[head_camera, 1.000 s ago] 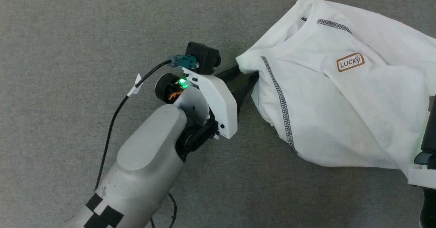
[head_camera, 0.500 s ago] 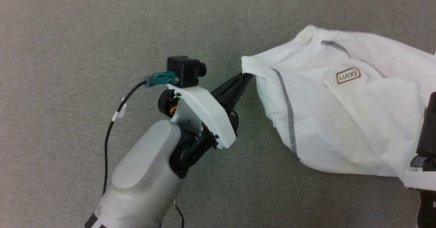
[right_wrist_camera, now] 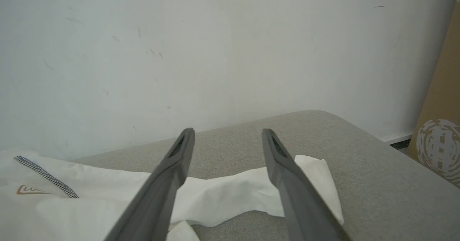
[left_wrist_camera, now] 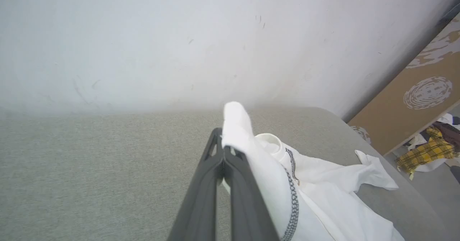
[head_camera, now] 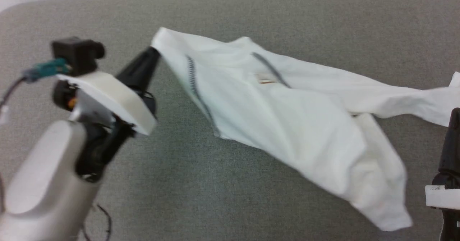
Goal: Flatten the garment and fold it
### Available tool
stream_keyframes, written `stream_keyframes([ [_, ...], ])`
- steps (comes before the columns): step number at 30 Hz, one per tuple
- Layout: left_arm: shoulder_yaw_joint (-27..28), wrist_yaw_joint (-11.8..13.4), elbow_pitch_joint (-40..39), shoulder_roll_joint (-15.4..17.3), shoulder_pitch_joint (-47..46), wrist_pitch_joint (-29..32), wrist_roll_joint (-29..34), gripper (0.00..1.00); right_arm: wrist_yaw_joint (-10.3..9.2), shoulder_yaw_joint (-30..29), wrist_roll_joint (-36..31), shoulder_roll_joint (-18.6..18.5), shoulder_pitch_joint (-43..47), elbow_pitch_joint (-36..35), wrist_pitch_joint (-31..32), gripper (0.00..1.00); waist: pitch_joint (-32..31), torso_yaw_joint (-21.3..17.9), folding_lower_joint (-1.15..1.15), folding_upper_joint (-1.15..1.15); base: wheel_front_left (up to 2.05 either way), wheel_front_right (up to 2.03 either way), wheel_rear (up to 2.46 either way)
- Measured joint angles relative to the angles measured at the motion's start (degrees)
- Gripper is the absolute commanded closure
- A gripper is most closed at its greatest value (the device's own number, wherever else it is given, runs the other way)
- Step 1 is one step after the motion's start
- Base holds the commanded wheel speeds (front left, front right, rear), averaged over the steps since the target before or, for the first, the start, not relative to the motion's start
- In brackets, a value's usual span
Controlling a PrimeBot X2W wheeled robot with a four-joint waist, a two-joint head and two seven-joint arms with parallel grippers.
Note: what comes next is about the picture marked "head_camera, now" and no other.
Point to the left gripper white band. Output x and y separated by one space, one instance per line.
111 97

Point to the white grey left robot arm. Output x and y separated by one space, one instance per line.
43 183

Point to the white t-shirt garment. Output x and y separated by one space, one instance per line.
287 118

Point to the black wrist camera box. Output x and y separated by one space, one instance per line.
77 54

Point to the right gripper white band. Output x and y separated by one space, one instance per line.
444 198

